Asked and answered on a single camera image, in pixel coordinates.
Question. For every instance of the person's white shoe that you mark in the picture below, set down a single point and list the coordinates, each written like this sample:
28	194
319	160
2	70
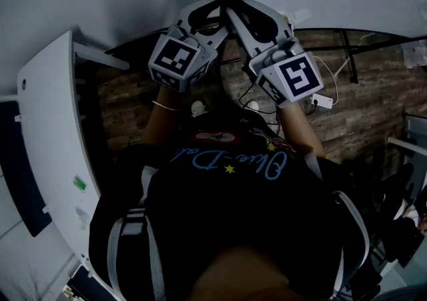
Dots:
253	105
199	108

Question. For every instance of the green sticker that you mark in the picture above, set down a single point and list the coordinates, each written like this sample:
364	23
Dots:
80	183

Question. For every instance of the white power strip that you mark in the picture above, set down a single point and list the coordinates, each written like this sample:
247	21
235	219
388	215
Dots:
322	100

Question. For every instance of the grey side table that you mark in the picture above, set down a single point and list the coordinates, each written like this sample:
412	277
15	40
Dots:
412	136

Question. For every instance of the clear plastic bag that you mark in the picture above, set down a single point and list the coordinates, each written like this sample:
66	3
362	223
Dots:
415	54

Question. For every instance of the person's white left shoe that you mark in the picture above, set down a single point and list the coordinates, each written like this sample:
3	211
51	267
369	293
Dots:
199	108

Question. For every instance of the person's white right shoe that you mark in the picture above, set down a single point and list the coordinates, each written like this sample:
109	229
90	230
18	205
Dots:
253	105

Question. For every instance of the person's left forearm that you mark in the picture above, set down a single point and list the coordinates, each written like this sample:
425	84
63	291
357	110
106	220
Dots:
160	123

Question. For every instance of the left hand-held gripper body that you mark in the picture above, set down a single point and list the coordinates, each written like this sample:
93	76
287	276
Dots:
180	62

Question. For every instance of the white curved desk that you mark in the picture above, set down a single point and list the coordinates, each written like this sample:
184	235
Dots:
50	126

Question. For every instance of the person's right forearm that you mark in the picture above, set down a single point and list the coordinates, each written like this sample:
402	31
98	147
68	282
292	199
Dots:
300	129

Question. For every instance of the person's torso in black shirt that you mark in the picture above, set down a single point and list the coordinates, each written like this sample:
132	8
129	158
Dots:
240	213

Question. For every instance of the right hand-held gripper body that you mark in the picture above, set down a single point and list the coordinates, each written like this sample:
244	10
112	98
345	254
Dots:
293	76

